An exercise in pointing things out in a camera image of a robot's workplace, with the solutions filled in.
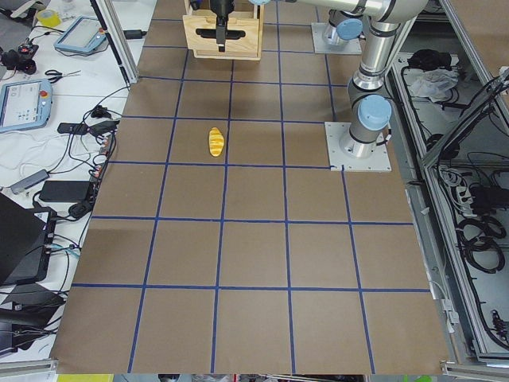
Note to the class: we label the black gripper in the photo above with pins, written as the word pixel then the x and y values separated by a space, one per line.
pixel 221 8

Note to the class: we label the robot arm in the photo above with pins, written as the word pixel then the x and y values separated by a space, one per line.
pixel 371 112
pixel 342 27

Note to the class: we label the wooden drawer cabinet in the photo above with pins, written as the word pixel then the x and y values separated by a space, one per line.
pixel 251 8

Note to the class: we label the toy bread loaf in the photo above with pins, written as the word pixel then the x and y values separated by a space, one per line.
pixel 216 142

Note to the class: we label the blue teach pendant far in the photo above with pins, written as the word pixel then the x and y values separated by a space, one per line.
pixel 83 37

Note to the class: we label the blue teach pendant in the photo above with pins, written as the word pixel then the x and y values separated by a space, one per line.
pixel 83 37
pixel 25 105

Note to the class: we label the black scissors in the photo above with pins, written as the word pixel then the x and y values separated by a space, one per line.
pixel 54 76

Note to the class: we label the yellow tape roll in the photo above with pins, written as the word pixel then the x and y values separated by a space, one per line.
pixel 48 18

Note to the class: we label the blue teach pendant near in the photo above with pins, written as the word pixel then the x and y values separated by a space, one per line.
pixel 25 105

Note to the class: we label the white crumpled cloth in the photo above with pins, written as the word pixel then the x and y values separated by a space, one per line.
pixel 434 85

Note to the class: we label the brown paper mat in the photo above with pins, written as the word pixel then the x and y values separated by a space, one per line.
pixel 261 260

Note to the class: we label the black power brick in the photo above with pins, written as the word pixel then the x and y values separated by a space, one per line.
pixel 64 191

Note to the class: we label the grey usb hub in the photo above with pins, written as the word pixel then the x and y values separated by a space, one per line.
pixel 29 182

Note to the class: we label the black laptop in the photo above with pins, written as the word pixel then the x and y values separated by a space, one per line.
pixel 26 236

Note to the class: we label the aluminium frame post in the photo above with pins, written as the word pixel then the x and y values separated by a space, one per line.
pixel 110 23

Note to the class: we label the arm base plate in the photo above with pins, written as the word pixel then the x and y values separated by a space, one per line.
pixel 321 46
pixel 346 154

